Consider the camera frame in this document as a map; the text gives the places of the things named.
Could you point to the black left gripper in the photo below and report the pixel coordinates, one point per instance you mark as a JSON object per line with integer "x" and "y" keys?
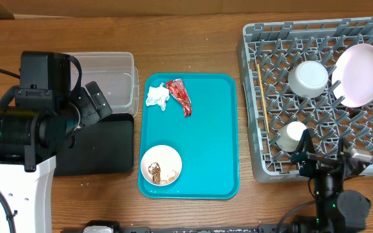
{"x": 90, "y": 112}

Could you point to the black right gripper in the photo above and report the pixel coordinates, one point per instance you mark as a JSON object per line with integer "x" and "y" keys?
{"x": 304, "y": 153}

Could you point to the white paper cup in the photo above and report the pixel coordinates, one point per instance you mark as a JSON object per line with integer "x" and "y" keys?
{"x": 290, "y": 136}

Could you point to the white napkin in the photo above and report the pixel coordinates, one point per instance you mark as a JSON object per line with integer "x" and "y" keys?
{"x": 158, "y": 96}

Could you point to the grey bowl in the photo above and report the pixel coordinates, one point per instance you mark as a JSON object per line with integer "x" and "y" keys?
{"x": 308, "y": 79}

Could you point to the red snack wrapper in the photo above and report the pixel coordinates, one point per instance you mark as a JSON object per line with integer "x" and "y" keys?
{"x": 178, "y": 90}

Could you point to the pink bowl with rice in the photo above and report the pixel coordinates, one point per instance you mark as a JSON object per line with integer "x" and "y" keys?
{"x": 161, "y": 165}

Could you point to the white round plate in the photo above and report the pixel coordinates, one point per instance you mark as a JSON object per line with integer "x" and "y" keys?
{"x": 353, "y": 76}

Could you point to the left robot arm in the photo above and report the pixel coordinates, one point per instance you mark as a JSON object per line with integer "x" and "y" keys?
{"x": 38, "y": 119}

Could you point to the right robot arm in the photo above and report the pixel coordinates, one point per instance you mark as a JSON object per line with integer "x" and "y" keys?
{"x": 333, "y": 208}

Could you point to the grey dishwasher rack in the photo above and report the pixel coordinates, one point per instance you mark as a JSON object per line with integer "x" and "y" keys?
{"x": 278, "y": 47}

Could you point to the clear plastic bin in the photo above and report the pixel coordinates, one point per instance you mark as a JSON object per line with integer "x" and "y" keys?
{"x": 116, "y": 75}

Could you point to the black tray bin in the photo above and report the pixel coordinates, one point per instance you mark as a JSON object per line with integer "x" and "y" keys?
{"x": 104, "y": 147}

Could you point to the teal plastic tray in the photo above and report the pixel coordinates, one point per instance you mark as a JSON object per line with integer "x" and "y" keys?
{"x": 207, "y": 141}

